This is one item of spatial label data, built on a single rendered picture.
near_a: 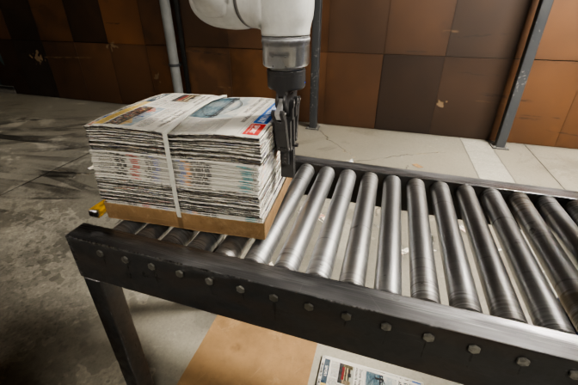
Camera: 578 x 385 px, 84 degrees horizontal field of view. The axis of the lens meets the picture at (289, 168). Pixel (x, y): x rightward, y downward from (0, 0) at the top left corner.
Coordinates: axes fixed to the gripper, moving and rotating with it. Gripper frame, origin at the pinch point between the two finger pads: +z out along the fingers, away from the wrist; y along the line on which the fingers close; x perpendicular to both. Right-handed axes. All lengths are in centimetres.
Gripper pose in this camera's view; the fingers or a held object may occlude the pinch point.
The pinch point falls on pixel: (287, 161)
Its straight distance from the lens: 70.9
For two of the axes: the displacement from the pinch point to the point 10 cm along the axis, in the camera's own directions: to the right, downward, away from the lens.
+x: 9.6, 1.2, -2.7
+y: -2.9, 4.4, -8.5
